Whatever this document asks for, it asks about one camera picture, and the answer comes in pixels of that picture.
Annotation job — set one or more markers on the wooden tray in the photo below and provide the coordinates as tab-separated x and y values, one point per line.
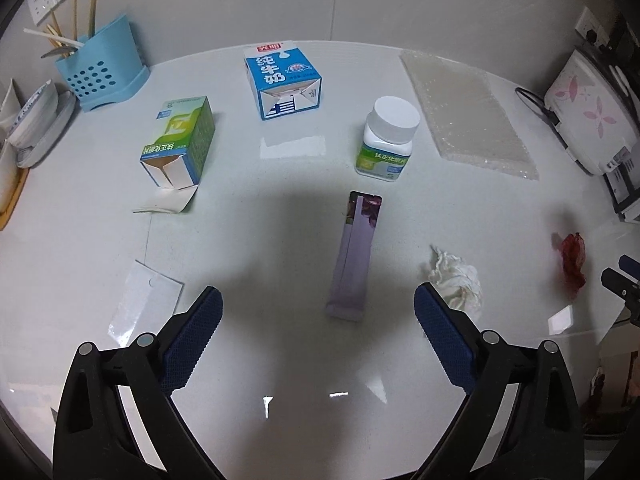
12	195

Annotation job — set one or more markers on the white ceramic plate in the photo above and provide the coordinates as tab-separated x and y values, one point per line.
52	132

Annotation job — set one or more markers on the large white ceramic bowl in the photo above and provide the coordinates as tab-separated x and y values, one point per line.
7	102

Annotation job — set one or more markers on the white pill bottle green label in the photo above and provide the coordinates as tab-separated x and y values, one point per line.
387	145

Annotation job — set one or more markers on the white printed box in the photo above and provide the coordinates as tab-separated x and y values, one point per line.
625	185

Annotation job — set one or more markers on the crumpled white tissue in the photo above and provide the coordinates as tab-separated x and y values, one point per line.
457	275

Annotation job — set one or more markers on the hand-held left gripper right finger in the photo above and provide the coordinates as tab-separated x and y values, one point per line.
445	335

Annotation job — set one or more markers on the purple sachet packet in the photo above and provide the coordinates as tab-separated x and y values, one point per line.
352	255

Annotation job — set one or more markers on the blue and white milk carton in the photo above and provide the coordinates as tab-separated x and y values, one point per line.
280	75

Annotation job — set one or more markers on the bubble wrap sheet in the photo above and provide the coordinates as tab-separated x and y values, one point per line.
465	110

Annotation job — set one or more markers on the white plastic chopstick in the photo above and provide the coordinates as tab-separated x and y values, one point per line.
50	37

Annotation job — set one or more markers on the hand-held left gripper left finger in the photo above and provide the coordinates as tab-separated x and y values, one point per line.
195	340

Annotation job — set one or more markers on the blue perforated utensil holder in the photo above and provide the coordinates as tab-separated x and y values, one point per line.
102	72

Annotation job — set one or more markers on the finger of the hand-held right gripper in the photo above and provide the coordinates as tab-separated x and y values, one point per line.
622	285
630	265

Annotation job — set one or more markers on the white floral rice cooker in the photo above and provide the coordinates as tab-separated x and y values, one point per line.
590	105

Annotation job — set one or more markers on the wooden chopstick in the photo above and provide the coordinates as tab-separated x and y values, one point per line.
56	35
76	17
93	7

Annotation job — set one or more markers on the clear plastic bag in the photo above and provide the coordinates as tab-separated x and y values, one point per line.
142	300

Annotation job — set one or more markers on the red crumpled wrapper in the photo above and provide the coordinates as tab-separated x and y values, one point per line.
572	260

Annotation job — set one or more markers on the green medicine box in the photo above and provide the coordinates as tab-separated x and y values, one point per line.
177	135

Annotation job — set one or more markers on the white wall socket with plug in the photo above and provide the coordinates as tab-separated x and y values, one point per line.
590	25

